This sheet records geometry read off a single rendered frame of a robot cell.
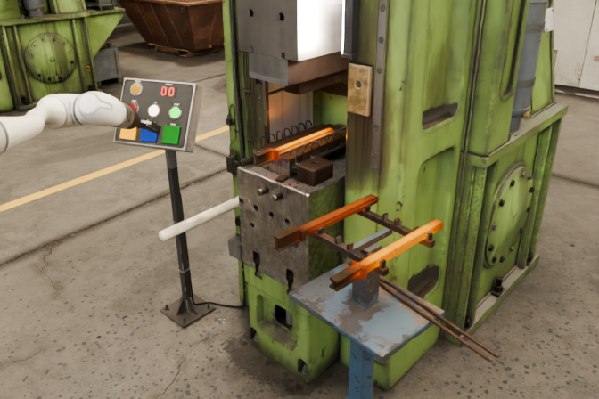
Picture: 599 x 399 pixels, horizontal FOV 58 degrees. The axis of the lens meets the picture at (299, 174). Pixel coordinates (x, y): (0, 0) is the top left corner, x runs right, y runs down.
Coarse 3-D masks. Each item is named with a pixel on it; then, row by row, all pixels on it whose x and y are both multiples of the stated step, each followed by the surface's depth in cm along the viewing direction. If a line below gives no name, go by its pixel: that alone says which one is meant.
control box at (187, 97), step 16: (128, 80) 232; (144, 80) 230; (128, 96) 231; (144, 96) 229; (160, 96) 227; (176, 96) 225; (192, 96) 223; (144, 112) 228; (160, 112) 226; (192, 112) 224; (160, 128) 226; (192, 128) 225; (128, 144) 233; (144, 144) 227; (160, 144) 225; (192, 144) 227
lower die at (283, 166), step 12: (300, 132) 234; (312, 132) 231; (276, 144) 218; (300, 144) 215; (312, 144) 217; (324, 144) 217; (336, 144) 223; (288, 156) 206; (300, 156) 208; (336, 156) 225; (276, 168) 210; (288, 168) 205
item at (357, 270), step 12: (420, 228) 162; (432, 228) 162; (408, 240) 155; (420, 240) 159; (384, 252) 150; (396, 252) 152; (360, 264) 144; (372, 264) 145; (336, 276) 139; (348, 276) 139; (360, 276) 143; (336, 288) 138
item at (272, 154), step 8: (328, 128) 229; (312, 136) 221; (288, 144) 213; (296, 144) 213; (264, 152) 202; (272, 152) 206; (280, 152) 208; (256, 160) 201; (264, 160) 203; (272, 160) 206
